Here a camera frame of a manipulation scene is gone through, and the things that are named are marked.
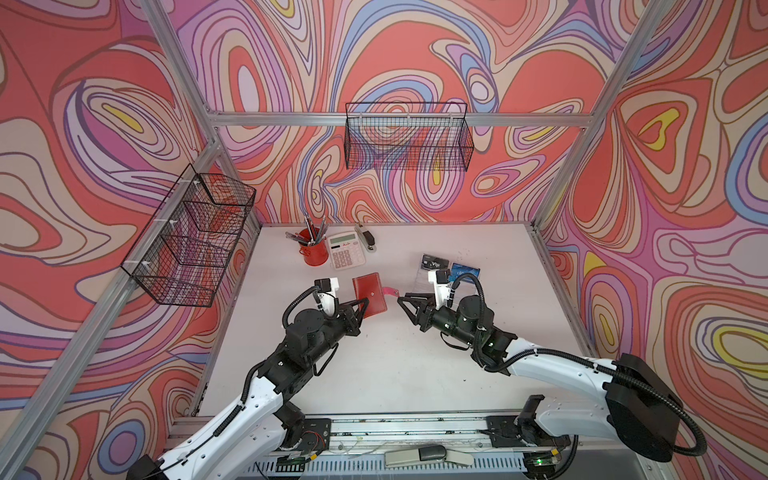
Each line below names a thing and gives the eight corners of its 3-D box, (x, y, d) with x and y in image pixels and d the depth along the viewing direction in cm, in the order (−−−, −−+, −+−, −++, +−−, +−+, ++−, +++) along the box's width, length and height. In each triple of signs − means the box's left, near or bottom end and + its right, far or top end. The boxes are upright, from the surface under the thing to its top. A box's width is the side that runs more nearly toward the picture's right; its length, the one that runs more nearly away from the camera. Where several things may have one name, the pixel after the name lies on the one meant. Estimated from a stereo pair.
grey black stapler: (369, 253, 113) (368, 245, 109) (354, 233, 120) (353, 225, 116) (378, 249, 114) (377, 241, 110) (363, 230, 121) (362, 221, 117)
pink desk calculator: (334, 272, 107) (332, 265, 104) (327, 242, 117) (326, 235, 114) (366, 265, 110) (365, 258, 106) (357, 236, 119) (356, 229, 116)
